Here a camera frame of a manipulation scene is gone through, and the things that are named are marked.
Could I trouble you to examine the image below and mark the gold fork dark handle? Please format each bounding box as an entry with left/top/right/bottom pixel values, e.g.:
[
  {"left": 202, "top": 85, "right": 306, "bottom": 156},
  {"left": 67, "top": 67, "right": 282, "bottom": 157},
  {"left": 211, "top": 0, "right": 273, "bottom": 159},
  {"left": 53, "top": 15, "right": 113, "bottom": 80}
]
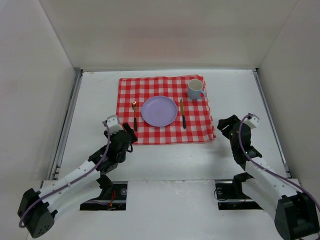
[{"left": 131, "top": 100, "right": 138, "bottom": 132}]

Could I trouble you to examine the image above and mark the lilac plastic plate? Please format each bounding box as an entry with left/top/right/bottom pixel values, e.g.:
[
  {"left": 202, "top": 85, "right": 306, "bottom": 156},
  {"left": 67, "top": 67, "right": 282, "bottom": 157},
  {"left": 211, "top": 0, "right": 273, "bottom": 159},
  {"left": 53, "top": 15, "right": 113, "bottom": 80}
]
[{"left": 140, "top": 95, "right": 178, "bottom": 127}]

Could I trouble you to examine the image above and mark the red white checkered cloth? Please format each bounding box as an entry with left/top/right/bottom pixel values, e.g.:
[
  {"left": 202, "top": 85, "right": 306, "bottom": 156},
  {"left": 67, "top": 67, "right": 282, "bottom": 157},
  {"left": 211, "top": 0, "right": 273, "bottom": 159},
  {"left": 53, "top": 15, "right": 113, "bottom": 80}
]
[{"left": 116, "top": 75, "right": 216, "bottom": 145}]

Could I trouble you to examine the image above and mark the gold knife dark handle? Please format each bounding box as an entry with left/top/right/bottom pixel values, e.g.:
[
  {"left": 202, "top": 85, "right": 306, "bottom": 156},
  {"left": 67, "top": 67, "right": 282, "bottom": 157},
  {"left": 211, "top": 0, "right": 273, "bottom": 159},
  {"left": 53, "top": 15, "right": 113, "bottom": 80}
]
[{"left": 179, "top": 99, "right": 187, "bottom": 129}]

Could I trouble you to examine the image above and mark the white mug blue handle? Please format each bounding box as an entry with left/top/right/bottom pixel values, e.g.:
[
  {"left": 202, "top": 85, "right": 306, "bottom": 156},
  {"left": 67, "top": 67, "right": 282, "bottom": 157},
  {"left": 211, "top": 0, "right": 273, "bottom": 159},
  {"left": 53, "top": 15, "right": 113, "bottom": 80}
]
[{"left": 187, "top": 79, "right": 207, "bottom": 101}]

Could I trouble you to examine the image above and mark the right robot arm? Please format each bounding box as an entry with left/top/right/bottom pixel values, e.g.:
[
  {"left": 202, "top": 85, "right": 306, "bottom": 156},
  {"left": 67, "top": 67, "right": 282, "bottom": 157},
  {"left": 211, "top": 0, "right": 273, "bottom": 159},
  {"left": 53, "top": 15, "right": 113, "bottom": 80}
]
[{"left": 217, "top": 113, "right": 320, "bottom": 240}]

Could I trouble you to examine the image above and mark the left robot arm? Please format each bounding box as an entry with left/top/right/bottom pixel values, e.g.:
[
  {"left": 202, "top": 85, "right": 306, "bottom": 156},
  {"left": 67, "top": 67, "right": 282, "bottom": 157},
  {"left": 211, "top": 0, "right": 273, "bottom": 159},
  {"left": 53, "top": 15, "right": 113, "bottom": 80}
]
[{"left": 17, "top": 116, "right": 138, "bottom": 239}]

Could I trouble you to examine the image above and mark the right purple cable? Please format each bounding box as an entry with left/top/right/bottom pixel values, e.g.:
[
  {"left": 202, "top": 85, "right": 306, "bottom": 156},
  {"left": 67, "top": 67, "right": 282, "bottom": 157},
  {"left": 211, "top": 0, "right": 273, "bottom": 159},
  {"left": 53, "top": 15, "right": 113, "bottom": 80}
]
[{"left": 237, "top": 112, "right": 320, "bottom": 213}]

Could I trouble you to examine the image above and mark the purple cable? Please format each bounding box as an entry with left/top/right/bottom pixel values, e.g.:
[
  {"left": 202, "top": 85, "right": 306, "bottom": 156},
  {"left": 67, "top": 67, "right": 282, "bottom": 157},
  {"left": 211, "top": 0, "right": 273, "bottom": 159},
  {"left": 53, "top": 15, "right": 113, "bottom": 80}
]
[
  {"left": 237, "top": 112, "right": 320, "bottom": 213},
  {"left": 18, "top": 121, "right": 112, "bottom": 228}
]

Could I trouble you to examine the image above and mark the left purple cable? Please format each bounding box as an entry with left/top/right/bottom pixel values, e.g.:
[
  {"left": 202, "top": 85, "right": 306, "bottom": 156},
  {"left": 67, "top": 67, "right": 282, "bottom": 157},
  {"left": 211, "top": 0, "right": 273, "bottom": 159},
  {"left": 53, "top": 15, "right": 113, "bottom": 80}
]
[{"left": 18, "top": 121, "right": 112, "bottom": 228}]

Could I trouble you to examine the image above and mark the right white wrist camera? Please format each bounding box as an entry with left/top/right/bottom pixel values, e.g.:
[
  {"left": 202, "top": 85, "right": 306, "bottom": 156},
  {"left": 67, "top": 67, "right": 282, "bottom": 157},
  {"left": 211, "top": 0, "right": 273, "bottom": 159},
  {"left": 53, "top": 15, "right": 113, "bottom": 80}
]
[{"left": 244, "top": 114, "right": 260, "bottom": 129}]

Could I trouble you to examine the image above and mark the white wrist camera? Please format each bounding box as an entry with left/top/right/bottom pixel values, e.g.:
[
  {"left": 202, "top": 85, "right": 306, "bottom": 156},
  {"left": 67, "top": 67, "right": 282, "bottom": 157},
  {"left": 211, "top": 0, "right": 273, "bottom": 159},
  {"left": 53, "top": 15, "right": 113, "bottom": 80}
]
[
  {"left": 102, "top": 115, "right": 123, "bottom": 135},
  {"left": 244, "top": 114, "right": 260, "bottom": 129}
]

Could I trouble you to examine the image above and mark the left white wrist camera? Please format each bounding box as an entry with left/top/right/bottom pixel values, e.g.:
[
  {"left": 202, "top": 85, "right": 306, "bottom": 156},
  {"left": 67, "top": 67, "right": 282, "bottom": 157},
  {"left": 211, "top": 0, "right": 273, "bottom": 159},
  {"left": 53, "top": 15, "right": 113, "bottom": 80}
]
[{"left": 102, "top": 115, "right": 123, "bottom": 135}]

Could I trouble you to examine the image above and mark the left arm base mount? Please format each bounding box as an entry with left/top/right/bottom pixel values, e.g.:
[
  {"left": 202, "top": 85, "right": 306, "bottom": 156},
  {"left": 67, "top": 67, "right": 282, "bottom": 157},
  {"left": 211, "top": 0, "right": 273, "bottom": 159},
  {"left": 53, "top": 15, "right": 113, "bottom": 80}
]
[{"left": 79, "top": 175, "right": 128, "bottom": 211}]

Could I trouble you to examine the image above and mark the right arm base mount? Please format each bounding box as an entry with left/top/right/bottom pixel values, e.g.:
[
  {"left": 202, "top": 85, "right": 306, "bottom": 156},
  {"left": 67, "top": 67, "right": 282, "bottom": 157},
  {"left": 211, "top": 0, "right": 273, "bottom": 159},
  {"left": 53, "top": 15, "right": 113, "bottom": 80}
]
[{"left": 213, "top": 172, "right": 262, "bottom": 211}]

